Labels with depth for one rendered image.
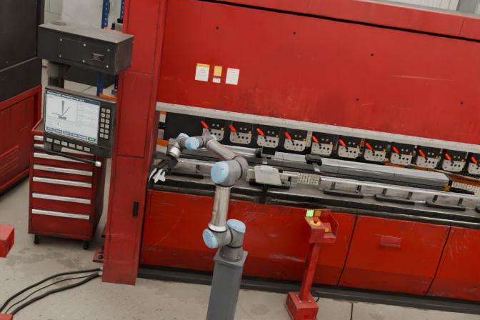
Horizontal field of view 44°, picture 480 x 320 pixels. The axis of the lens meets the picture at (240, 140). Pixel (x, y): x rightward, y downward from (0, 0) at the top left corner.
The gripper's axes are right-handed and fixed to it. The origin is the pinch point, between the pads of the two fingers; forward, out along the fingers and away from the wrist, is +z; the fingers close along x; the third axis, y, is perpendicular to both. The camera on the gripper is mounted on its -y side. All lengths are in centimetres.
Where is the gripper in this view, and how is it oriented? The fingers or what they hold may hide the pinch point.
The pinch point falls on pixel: (152, 179)
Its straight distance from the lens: 366.8
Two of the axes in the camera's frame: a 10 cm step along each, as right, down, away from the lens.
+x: -6.4, -0.4, 7.6
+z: -5.0, 7.8, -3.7
